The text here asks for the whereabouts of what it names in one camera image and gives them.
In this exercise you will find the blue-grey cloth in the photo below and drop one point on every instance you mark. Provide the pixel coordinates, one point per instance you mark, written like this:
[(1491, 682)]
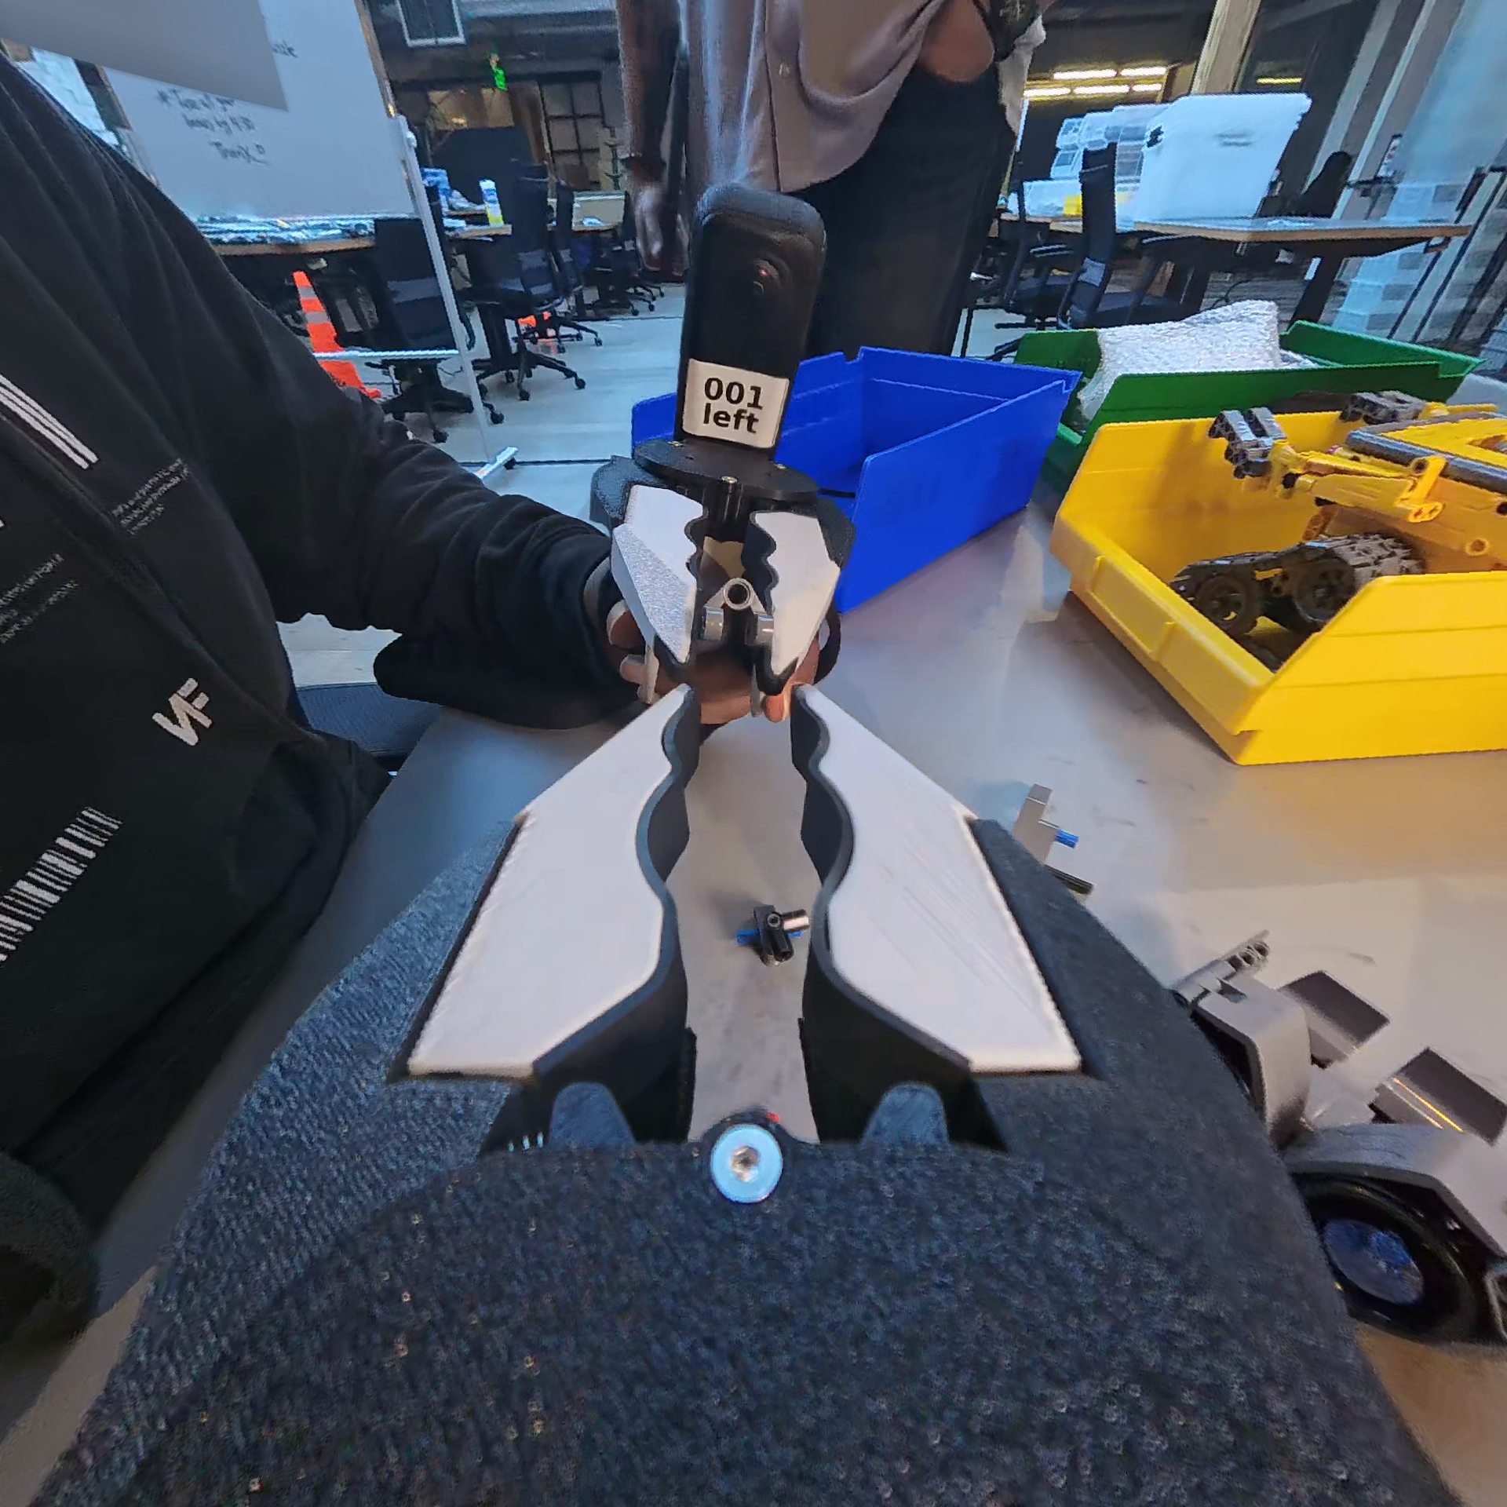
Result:
[(364, 718)]

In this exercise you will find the blue storage bin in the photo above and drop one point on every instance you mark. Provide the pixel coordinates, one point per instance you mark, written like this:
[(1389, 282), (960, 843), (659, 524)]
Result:
[(942, 470)]

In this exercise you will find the clear plastic storage boxes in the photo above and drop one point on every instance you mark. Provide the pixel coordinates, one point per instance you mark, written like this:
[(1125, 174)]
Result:
[(1213, 153)]

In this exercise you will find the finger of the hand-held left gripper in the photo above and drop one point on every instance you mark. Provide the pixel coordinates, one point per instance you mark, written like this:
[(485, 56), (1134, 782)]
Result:
[(653, 565), (800, 576)]

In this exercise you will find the wooden top table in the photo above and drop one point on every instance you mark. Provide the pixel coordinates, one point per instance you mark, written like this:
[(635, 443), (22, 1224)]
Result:
[(1296, 230)]

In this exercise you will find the green storage bin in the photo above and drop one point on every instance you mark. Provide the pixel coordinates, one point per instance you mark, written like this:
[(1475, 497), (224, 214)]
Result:
[(1353, 382)]

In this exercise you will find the person's left forearm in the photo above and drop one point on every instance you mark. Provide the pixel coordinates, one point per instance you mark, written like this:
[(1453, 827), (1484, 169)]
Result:
[(470, 565)]

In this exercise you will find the black office chair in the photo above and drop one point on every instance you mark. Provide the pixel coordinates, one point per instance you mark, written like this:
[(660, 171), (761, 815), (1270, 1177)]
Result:
[(1095, 235), (529, 271), (411, 294)]

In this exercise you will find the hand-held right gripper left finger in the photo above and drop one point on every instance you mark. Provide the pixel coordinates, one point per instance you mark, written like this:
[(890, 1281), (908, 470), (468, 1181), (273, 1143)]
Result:
[(553, 942)]

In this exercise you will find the yellow storage bin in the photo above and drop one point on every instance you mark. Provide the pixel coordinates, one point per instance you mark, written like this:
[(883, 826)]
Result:
[(1389, 682)]

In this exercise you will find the grey beam with black axle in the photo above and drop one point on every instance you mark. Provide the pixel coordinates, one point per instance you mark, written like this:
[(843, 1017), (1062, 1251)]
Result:
[(1034, 824)]

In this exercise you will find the black connector with blue pins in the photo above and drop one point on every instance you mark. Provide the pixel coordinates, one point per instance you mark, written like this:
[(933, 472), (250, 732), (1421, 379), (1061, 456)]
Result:
[(772, 930)]

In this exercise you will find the orange traffic cone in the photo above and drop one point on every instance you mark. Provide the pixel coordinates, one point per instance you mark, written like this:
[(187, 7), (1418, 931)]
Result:
[(323, 336)]

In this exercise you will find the bubble wrap sheet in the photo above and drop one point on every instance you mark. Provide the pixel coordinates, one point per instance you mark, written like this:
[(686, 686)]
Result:
[(1177, 354)]

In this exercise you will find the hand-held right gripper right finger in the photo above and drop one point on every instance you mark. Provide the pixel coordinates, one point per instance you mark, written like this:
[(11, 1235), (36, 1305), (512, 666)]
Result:
[(942, 942)]

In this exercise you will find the grey desk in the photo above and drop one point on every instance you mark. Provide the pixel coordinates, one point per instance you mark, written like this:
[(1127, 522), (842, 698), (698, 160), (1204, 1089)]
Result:
[(1059, 730)]

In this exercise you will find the grey twin engine toy assembly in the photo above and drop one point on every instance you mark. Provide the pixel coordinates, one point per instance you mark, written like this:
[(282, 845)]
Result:
[(1272, 1048)]

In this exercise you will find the grey angular connector piece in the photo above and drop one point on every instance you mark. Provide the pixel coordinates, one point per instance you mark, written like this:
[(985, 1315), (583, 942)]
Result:
[(739, 594)]

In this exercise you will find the person's left hand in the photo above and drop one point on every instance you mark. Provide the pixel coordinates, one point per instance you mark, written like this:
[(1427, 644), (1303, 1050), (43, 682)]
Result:
[(730, 709)]

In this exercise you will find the whiteboard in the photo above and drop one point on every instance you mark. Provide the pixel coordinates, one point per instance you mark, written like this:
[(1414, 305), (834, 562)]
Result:
[(318, 153)]

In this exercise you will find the yellow toy bulldozer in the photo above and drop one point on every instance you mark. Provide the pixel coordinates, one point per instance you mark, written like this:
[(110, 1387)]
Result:
[(1353, 470)]

